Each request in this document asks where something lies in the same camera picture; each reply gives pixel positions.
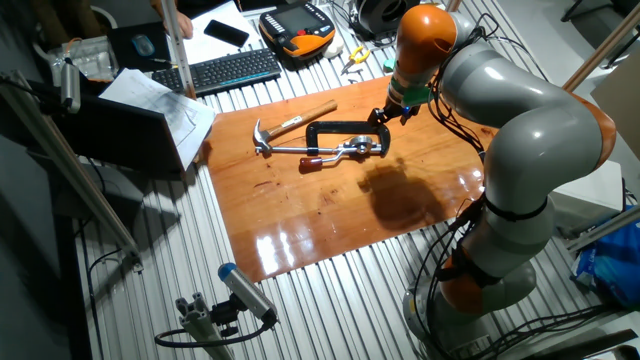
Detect black smartphone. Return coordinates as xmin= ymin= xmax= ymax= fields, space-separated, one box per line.
xmin=203 ymin=18 xmax=250 ymax=49

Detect white paper sheet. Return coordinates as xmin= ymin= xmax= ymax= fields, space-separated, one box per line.
xmin=182 ymin=0 xmax=261 ymax=65

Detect person hand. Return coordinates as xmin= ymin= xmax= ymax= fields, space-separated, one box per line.
xmin=175 ymin=9 xmax=195 ymax=40

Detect grey computer mouse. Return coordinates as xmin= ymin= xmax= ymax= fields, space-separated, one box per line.
xmin=130 ymin=33 xmax=156 ymax=58

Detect silver camera with blue cap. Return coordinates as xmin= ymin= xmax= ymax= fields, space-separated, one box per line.
xmin=217 ymin=262 xmax=279 ymax=326

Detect glossy wooden board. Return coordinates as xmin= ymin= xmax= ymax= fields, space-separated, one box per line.
xmin=202 ymin=74 xmax=496 ymax=284

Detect clear plastic bag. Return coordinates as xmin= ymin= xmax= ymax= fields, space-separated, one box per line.
xmin=49 ymin=35 xmax=119 ymax=84

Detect white round object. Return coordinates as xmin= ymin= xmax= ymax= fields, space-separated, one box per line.
xmin=322 ymin=33 xmax=346 ymax=60

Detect short aluminium profile stub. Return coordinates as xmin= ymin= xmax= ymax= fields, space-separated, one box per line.
xmin=174 ymin=292 xmax=236 ymax=360

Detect green wrist adapter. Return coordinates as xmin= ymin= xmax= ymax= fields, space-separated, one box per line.
xmin=388 ymin=74 xmax=434 ymax=108

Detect black laptop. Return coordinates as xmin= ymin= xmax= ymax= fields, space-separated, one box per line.
xmin=27 ymin=79 xmax=186 ymax=176

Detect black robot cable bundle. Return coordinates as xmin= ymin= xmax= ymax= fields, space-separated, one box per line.
xmin=409 ymin=12 xmax=621 ymax=360

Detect orange black teach pendant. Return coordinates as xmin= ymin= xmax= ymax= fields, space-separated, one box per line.
xmin=258 ymin=1 xmax=337 ymax=59

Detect brown cardboard sheet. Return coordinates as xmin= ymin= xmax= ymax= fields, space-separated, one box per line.
xmin=589 ymin=52 xmax=640 ymax=161

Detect black camera cable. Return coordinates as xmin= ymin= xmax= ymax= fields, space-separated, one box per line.
xmin=153 ymin=319 xmax=279 ymax=350

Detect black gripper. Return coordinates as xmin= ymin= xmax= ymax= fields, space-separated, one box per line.
xmin=367 ymin=98 xmax=422 ymax=128

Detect black mouse pad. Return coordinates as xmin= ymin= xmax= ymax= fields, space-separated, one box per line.
xmin=107 ymin=21 xmax=174 ymax=74

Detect aluminium frame profile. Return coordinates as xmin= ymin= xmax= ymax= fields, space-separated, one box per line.
xmin=562 ymin=2 xmax=640 ymax=94
xmin=567 ymin=204 xmax=640 ymax=254
xmin=0 ymin=69 xmax=144 ymax=274
xmin=159 ymin=0 xmax=197 ymax=100

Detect silver tube camera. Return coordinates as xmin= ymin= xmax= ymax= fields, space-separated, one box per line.
xmin=59 ymin=57 xmax=82 ymax=115

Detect yellow handled pliers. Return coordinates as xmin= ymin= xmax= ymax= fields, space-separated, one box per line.
xmin=340 ymin=45 xmax=372 ymax=76

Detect person forearm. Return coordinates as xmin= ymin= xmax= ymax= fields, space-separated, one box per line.
xmin=149 ymin=0 xmax=177 ymax=21

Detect black C-clamp with screw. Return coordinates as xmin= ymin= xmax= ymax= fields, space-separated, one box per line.
xmin=253 ymin=119 xmax=392 ymax=158

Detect printed paper stack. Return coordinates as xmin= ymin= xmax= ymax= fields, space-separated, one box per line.
xmin=98 ymin=68 xmax=217 ymax=171

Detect black camera bracket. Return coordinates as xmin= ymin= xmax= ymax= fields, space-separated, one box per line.
xmin=209 ymin=294 xmax=241 ymax=339

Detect black filament spool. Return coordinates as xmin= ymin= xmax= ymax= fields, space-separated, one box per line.
xmin=352 ymin=0 xmax=421 ymax=41

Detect black computer keyboard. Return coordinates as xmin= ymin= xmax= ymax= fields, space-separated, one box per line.
xmin=151 ymin=47 xmax=283 ymax=98

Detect wooden handle claw hammer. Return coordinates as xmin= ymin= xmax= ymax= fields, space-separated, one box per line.
xmin=252 ymin=98 xmax=339 ymax=154

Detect blue plastic bag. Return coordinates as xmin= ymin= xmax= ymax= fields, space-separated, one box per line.
xmin=572 ymin=207 xmax=640 ymax=309

